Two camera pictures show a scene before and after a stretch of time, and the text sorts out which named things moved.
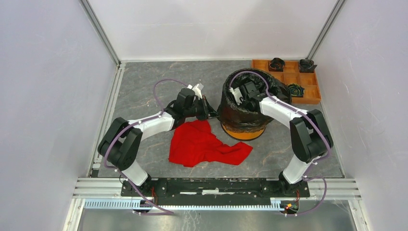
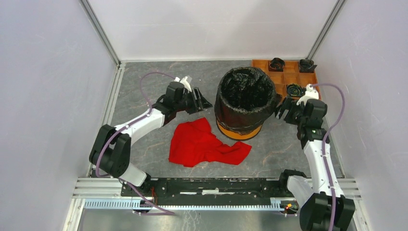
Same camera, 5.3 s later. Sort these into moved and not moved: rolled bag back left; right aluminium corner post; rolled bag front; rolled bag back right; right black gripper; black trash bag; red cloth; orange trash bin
Moved: right black gripper; orange trash bin; black trash bag
Not moved: rolled bag front; rolled bag back left; right aluminium corner post; red cloth; rolled bag back right
